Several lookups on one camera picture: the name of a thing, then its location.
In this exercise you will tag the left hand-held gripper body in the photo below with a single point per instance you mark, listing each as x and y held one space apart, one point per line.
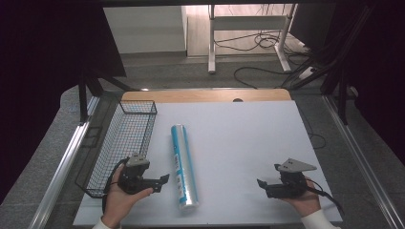
135 178

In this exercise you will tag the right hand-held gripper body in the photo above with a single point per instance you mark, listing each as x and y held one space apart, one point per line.
288 183

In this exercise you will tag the person's right hand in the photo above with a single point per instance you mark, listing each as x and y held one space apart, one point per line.
304 202

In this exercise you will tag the person's left hand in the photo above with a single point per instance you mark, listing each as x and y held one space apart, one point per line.
119 203

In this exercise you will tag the blue clear plastic wrap roll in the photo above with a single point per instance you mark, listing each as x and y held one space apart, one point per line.
184 165

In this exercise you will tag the white table mat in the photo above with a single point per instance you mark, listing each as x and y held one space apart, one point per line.
242 149

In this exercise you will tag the wooden table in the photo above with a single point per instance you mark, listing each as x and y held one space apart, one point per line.
203 95

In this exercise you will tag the black metal stand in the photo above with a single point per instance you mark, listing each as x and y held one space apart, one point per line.
83 98
343 95

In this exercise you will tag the white power strip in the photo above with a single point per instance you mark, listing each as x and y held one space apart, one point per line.
307 73

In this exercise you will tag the dark curtain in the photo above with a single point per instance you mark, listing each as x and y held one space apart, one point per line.
38 79
382 79

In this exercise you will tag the white cabinet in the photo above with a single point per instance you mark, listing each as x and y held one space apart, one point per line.
143 30

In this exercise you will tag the black rail bracket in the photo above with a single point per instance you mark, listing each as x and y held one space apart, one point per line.
92 136

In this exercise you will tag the aluminium rail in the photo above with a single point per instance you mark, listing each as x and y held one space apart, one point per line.
366 165
63 165

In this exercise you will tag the white metal desk frame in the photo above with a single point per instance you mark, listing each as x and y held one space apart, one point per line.
248 23

